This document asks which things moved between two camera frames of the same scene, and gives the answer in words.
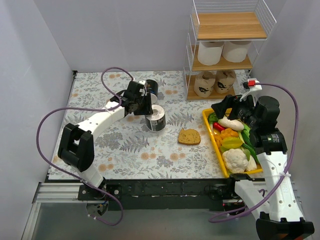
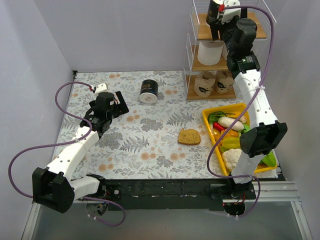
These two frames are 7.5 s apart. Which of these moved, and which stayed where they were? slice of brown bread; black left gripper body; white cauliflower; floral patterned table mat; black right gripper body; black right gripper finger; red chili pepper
Moved: black right gripper finger; black left gripper body; black right gripper body
Stayed: slice of brown bread; white cauliflower; red chili pepper; floral patterned table mat
